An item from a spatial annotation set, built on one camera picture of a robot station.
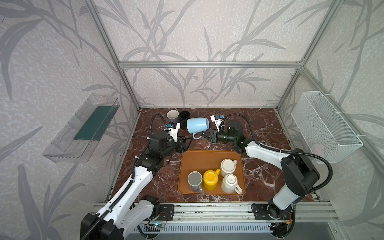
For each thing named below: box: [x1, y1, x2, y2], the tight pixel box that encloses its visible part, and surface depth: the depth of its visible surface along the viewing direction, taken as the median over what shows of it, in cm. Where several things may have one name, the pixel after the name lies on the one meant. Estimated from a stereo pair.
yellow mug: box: [203, 168, 221, 191], surface depth 78 cm
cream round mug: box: [220, 158, 238, 177], surface depth 84 cm
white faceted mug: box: [221, 173, 243, 195], surface depth 76 cm
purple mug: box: [166, 109, 180, 123], surface depth 107 cm
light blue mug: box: [186, 117, 210, 140], surface depth 79 cm
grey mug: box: [187, 171, 205, 196], surface depth 75 cm
